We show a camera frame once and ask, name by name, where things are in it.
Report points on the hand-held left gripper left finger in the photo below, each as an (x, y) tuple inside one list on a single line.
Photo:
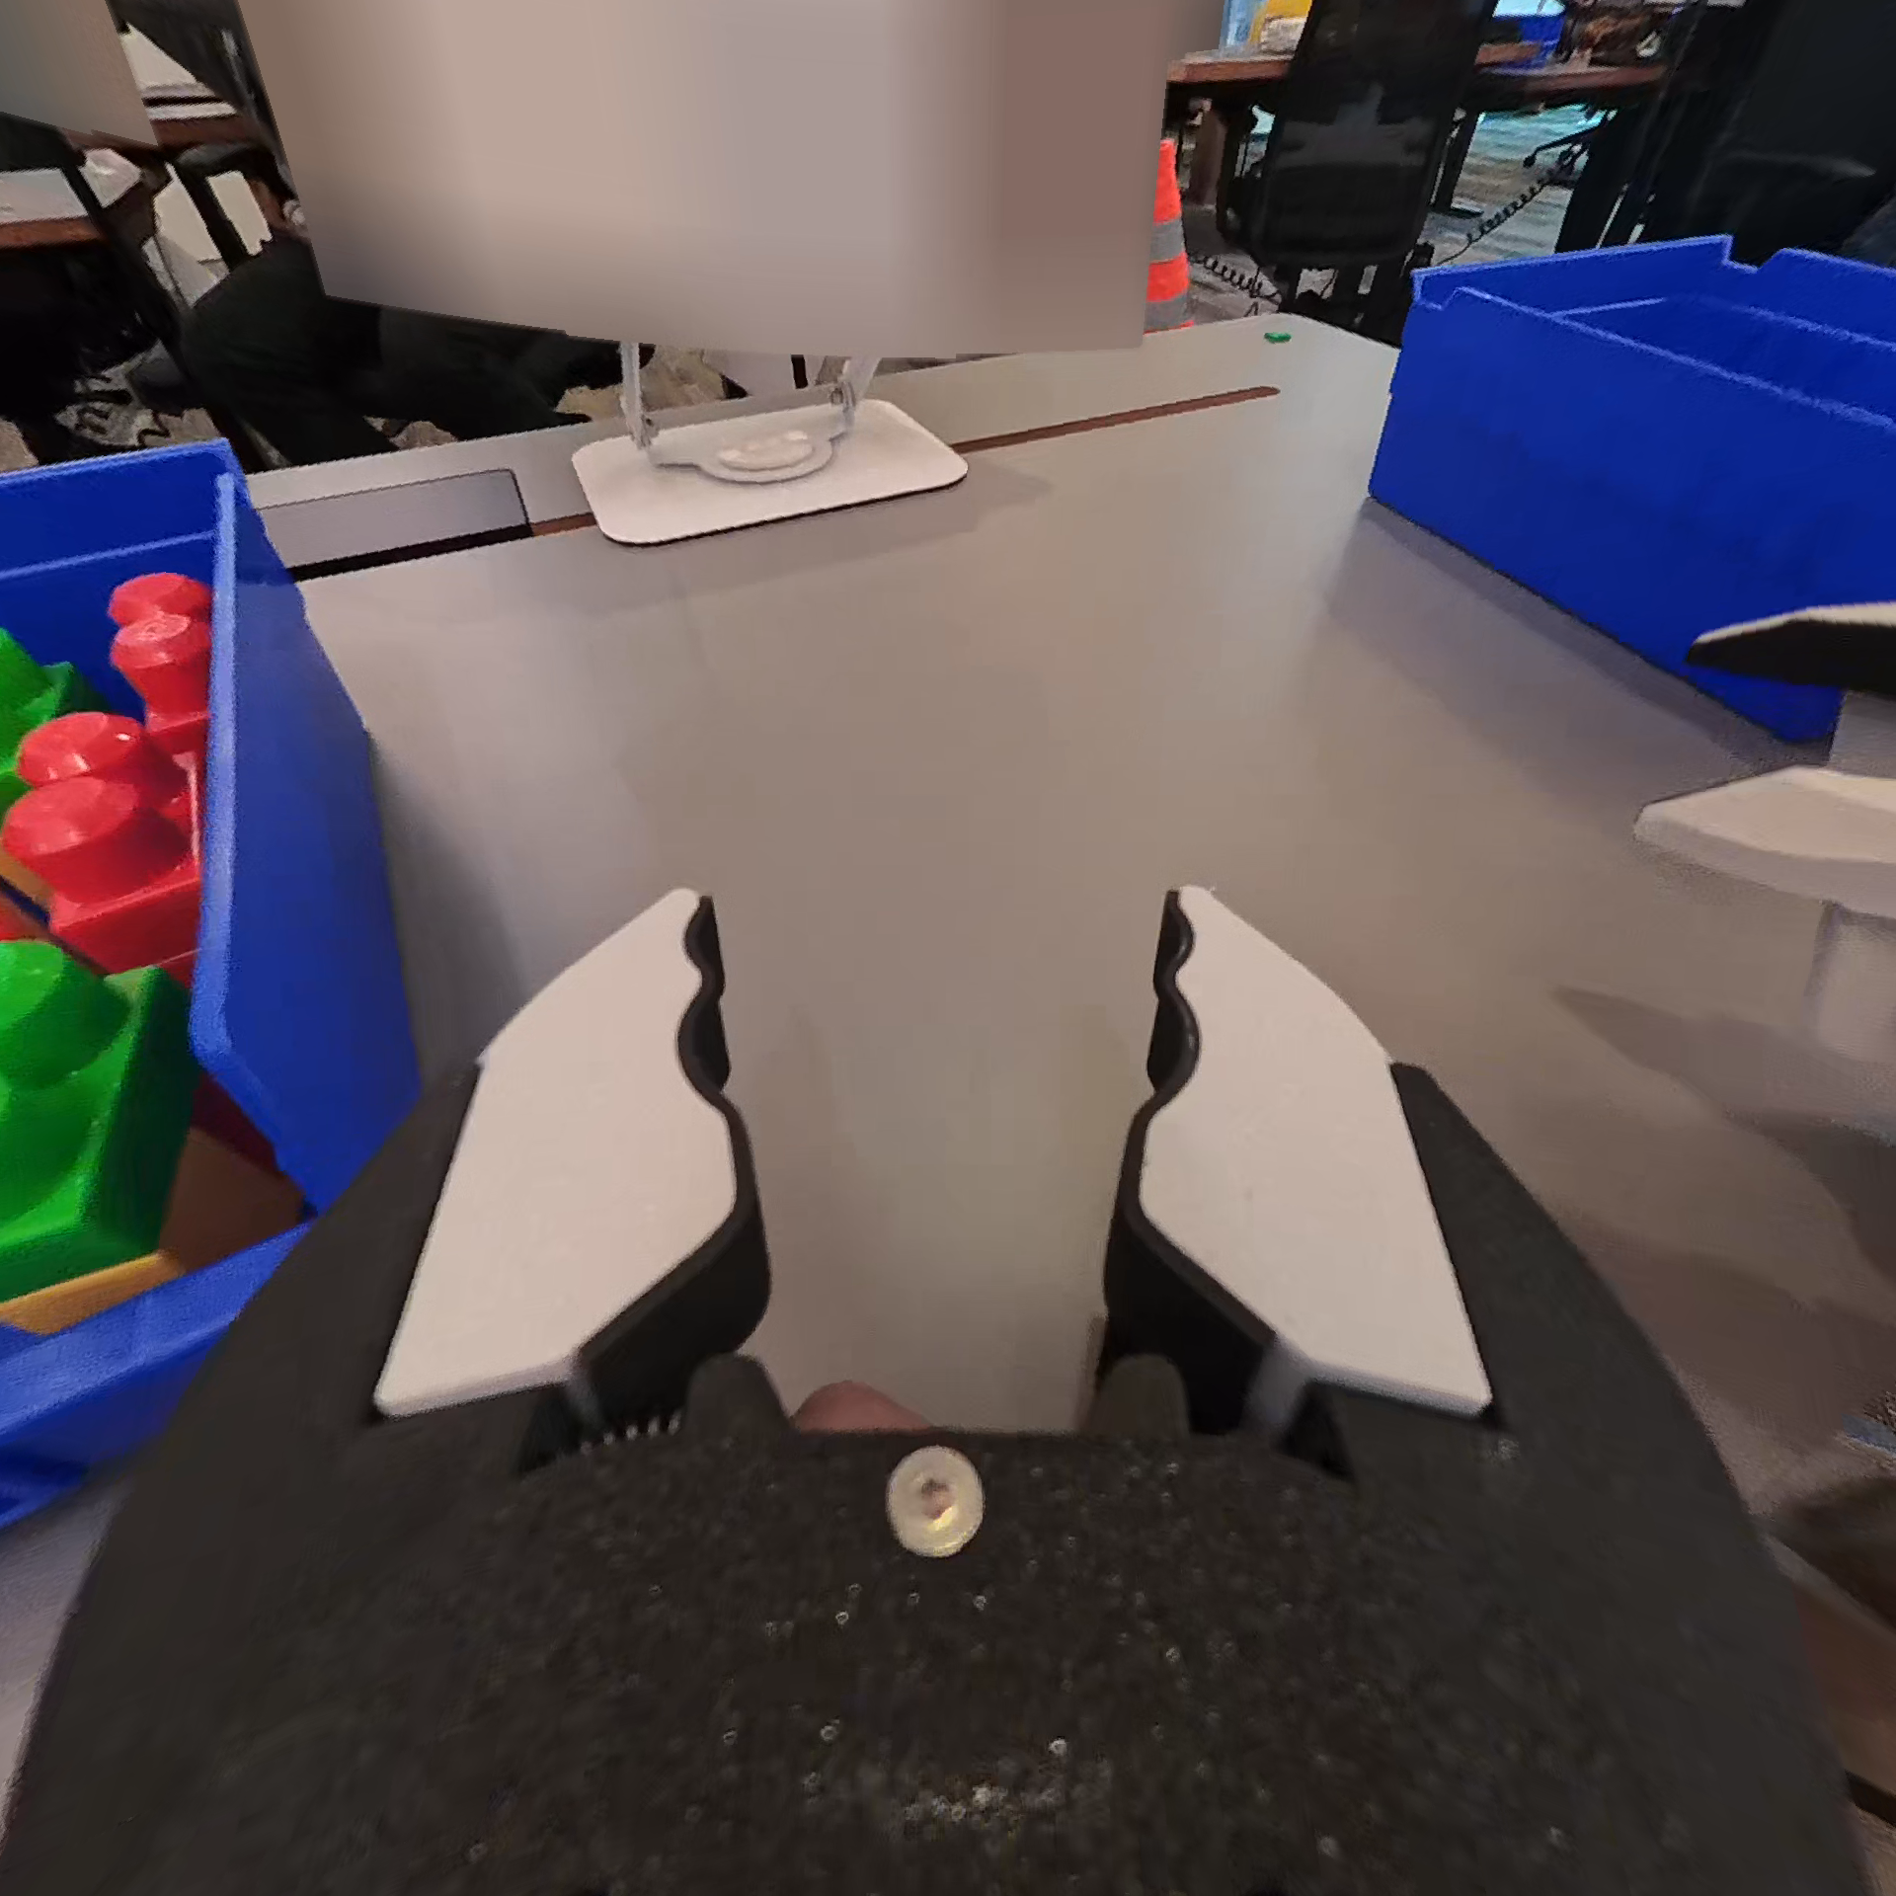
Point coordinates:
[(555, 1213)]

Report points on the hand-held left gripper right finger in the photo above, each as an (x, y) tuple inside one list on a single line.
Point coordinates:
[(1323, 1213)]

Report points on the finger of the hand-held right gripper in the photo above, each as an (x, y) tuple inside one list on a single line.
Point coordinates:
[(1808, 825), (1822, 648)]

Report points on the blue plastic bin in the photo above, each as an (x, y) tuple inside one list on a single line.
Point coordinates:
[(1599, 475), (297, 888)]

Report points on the cluster of toy blocks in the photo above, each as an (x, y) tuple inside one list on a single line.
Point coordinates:
[(86, 833)]

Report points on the black office chair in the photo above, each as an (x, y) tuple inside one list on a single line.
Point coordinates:
[(1351, 146)]

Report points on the black flat panel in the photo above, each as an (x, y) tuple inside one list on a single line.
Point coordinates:
[(381, 519)]

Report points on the orange traffic cone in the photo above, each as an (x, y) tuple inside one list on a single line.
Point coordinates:
[(1165, 269)]

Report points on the white book stand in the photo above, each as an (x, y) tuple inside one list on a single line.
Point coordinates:
[(866, 475)]

